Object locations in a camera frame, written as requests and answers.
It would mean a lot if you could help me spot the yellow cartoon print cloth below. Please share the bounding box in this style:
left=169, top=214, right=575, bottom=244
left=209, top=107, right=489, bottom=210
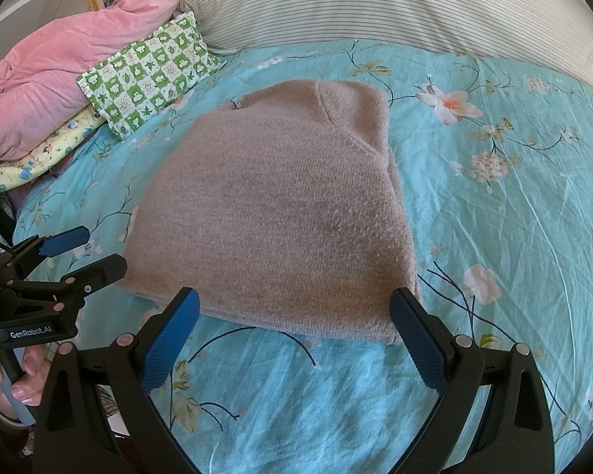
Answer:
left=0, top=105, right=105, bottom=193

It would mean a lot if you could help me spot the pink quilted blanket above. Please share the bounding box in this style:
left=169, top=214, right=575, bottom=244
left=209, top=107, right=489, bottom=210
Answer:
left=0, top=0, right=179, bottom=162

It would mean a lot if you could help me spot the grey striped bolster pillow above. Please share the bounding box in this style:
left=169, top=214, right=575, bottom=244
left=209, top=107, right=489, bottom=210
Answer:
left=179, top=0, right=593, bottom=87

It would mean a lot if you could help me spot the turquoise floral bed sheet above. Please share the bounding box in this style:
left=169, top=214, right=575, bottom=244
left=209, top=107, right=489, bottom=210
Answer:
left=15, top=41, right=593, bottom=473

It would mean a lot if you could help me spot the person's left hand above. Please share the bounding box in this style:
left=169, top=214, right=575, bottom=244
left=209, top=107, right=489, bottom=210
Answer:
left=0, top=344, right=53, bottom=423

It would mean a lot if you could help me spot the green white checkered pillow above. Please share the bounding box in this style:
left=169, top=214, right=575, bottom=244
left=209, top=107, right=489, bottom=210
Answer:
left=77, top=12, right=223, bottom=140

